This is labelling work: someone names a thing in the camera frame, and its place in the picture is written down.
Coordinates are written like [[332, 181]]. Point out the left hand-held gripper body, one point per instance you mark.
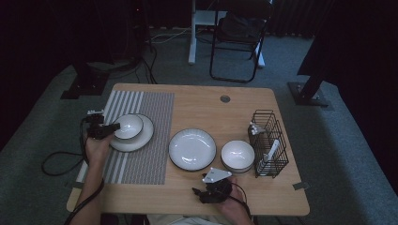
[[97, 128]]

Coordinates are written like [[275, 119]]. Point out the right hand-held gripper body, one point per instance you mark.
[[219, 189]]

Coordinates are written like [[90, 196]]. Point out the white bowl with black rim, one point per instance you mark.
[[237, 154], [130, 126], [242, 171]]

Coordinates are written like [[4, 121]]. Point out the white plate with black rim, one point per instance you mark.
[[140, 140], [192, 150]]

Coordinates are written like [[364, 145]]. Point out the person's right hand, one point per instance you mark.
[[236, 203]]

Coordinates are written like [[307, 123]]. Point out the person's left hand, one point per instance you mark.
[[97, 151]]

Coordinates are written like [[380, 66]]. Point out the person's beige pants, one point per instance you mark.
[[175, 220]]

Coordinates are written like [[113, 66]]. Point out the black stand base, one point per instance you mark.
[[84, 86]]

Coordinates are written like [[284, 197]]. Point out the grey striped placemat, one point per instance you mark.
[[150, 162]]

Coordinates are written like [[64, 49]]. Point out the grey tape piece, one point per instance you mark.
[[73, 185], [301, 186]]

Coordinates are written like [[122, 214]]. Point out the white ceramic spoon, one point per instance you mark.
[[273, 148]]

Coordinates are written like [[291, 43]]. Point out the round table grommet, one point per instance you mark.
[[225, 99]]

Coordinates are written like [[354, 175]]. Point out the black metal stand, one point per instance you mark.
[[306, 95]]

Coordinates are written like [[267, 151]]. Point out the dark bag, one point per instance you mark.
[[242, 25]]

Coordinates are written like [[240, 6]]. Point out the black folding chair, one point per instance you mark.
[[250, 4]]

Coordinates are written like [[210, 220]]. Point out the white desk frame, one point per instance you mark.
[[193, 47]]

